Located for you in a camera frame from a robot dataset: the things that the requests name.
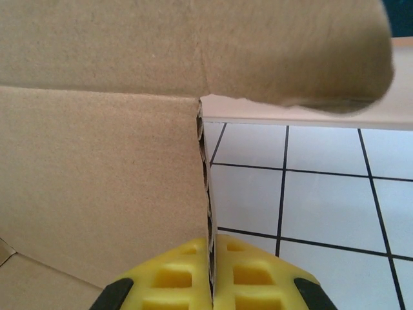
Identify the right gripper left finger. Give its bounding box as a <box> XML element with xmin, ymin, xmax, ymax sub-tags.
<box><xmin>92</xmin><ymin>237</ymin><xmax>214</xmax><ymax>310</ymax></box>

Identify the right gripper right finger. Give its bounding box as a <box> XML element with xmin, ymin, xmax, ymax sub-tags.
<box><xmin>212</xmin><ymin>234</ymin><xmax>339</xmax><ymax>310</ymax></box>

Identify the brown cardboard box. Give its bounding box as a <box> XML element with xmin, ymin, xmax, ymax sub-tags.
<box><xmin>0</xmin><ymin>0</ymin><xmax>397</xmax><ymax>310</ymax></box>

